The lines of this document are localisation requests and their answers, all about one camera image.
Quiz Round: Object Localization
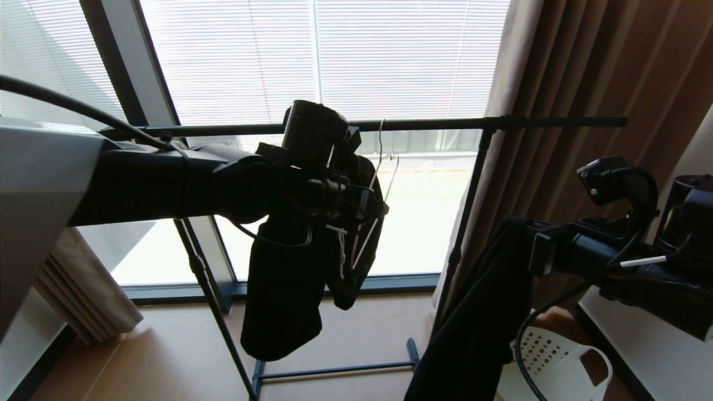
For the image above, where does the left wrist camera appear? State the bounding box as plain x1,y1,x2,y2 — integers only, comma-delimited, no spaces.
256,100,363,170

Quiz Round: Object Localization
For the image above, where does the black clothes rack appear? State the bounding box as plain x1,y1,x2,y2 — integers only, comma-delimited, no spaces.
100,115,628,401

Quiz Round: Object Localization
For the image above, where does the window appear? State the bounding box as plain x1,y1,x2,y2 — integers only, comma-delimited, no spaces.
0,0,510,304

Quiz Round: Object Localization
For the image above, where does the pink clothes hanger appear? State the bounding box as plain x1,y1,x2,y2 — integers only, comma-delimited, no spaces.
351,119,400,271

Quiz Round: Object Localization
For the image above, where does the black garment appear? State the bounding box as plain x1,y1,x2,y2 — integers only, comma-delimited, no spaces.
404,216,536,401
241,153,389,361

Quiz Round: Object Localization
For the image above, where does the white laundry basket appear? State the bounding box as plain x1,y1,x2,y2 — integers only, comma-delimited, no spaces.
496,326,613,401

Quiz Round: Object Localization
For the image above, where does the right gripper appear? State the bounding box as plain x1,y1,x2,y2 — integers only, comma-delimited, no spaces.
528,222,613,278

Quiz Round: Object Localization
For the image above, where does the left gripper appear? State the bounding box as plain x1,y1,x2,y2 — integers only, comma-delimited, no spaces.
301,177,389,221

